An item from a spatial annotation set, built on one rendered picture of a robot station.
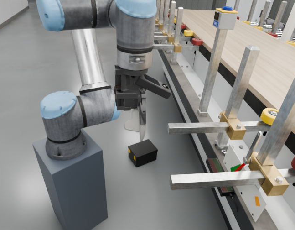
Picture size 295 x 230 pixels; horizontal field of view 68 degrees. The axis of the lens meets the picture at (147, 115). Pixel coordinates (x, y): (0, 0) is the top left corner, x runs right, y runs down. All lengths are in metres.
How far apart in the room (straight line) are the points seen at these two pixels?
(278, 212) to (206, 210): 0.74
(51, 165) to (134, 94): 0.62
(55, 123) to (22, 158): 1.13
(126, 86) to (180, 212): 1.18
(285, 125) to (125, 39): 0.47
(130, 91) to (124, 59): 0.09
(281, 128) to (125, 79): 0.44
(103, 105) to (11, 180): 1.14
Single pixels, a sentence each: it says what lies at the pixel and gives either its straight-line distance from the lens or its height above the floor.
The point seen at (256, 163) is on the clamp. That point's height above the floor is 0.87.
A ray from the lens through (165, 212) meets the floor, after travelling 1.60.
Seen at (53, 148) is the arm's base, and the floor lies 0.66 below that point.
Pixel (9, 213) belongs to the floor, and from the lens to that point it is 1.76.
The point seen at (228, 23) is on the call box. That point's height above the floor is 1.18.
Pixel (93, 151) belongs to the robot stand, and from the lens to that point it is 1.10.
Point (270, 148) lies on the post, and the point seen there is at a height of 0.94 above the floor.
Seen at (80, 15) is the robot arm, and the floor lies 1.25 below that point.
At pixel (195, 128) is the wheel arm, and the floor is 0.85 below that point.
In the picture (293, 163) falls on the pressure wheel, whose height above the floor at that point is 0.89.
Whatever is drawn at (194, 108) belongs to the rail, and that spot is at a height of 0.70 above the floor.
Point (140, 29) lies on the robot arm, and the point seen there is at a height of 1.24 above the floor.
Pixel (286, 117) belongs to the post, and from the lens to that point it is 0.67.
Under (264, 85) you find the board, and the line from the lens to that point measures 1.23.
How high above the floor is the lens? 1.36
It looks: 35 degrees down
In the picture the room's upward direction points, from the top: 4 degrees clockwise
